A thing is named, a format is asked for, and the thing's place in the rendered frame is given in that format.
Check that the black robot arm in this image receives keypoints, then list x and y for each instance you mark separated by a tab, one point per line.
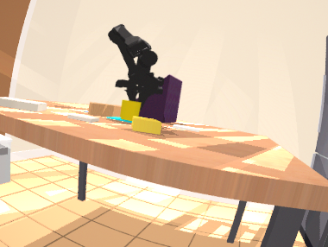
131	47

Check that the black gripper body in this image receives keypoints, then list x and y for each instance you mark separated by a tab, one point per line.
136	84

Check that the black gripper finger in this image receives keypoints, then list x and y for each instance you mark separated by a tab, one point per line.
132	94
142	97

